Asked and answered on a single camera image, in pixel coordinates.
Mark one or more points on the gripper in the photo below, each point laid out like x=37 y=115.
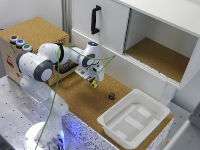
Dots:
x=87 y=72

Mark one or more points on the yellow block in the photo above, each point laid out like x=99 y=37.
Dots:
x=94 y=83

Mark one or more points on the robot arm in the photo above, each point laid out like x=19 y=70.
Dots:
x=33 y=66

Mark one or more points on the wooden drawer box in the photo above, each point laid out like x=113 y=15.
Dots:
x=31 y=33

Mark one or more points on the purple block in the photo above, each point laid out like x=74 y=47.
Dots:
x=111 y=96

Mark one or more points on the white sliding door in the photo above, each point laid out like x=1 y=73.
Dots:
x=106 y=23

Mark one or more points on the green button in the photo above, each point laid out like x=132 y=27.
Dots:
x=27 y=47

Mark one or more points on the white plastic box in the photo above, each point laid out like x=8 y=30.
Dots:
x=135 y=118

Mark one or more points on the white cabinet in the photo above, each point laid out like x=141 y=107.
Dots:
x=156 y=50

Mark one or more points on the blue button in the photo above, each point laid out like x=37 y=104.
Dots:
x=20 y=42

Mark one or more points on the red button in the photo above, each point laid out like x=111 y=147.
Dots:
x=14 y=38

